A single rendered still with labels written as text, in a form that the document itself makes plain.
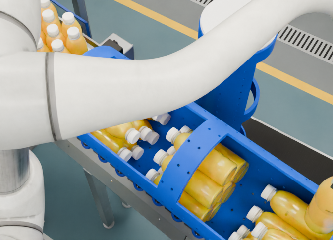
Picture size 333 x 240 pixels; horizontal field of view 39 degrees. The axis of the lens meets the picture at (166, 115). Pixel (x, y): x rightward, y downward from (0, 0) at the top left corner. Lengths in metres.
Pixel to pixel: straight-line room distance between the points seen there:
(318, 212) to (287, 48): 2.13
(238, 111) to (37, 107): 1.48
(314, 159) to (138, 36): 1.35
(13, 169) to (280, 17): 0.58
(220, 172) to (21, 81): 0.78
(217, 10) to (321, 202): 0.95
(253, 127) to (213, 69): 1.97
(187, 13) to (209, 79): 2.66
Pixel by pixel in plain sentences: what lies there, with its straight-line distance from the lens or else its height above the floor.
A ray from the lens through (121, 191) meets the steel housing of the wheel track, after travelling 1.52.
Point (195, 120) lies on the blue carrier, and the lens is 1.41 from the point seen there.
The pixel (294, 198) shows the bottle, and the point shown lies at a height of 1.14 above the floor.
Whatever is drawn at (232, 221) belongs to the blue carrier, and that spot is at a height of 0.96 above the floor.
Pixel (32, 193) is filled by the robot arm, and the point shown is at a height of 1.33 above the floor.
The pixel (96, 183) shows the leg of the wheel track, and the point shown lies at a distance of 1.91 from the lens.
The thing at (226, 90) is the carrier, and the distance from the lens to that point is 1.79.
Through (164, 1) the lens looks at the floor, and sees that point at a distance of 3.27.
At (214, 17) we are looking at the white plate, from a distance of 1.72.
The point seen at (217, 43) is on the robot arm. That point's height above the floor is 1.84.
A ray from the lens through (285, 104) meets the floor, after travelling 2.80.
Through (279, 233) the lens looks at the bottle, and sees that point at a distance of 1.20.
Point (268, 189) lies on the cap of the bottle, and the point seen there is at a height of 1.12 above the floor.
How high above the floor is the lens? 2.25
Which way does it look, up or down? 57 degrees down
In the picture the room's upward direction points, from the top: straight up
